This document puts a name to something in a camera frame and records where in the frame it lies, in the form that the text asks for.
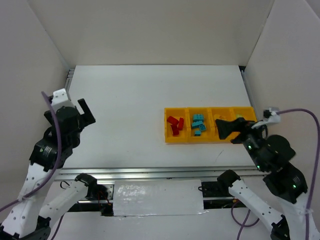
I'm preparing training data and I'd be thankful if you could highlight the small blue lego brick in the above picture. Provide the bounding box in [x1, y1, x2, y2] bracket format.
[194, 130, 202, 137]

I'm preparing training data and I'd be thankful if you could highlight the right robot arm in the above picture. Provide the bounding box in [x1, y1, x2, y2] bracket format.
[215, 117, 320, 240]

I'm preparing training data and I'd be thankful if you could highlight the red flower lego piece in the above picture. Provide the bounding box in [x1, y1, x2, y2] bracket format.
[166, 116, 179, 125]

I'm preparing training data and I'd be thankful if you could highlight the red rectangular lego brick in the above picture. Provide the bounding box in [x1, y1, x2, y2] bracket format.
[177, 117, 185, 131]

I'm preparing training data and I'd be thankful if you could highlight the yellow red blue lego stack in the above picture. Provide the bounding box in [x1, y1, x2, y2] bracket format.
[170, 124, 180, 137]

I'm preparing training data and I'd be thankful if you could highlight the yellow four-compartment tray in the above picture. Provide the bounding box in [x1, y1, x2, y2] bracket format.
[164, 106, 257, 144]

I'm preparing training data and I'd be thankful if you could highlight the teal small lego brick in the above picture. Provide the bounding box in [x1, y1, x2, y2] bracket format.
[199, 124, 206, 132]

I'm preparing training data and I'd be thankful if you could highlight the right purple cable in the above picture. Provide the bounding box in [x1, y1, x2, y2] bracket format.
[229, 108, 320, 240]

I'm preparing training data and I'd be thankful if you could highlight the aluminium frame rail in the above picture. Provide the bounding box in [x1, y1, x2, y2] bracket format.
[56, 166, 262, 181]

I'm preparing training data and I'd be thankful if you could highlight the green yellow blue lego stack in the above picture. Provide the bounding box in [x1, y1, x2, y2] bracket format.
[191, 120, 204, 129]

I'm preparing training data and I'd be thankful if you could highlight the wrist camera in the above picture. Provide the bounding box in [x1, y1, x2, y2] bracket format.
[51, 88, 74, 113]
[263, 107, 281, 125]

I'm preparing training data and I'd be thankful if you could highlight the white taped cover plate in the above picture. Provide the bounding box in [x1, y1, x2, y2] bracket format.
[113, 179, 206, 217]

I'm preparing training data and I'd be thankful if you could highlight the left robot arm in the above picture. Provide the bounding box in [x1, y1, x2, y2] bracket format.
[0, 97, 99, 240]

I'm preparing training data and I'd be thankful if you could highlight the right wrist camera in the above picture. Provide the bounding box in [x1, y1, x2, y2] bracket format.
[263, 107, 281, 125]

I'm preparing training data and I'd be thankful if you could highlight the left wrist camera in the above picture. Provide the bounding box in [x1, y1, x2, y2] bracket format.
[51, 88, 74, 113]

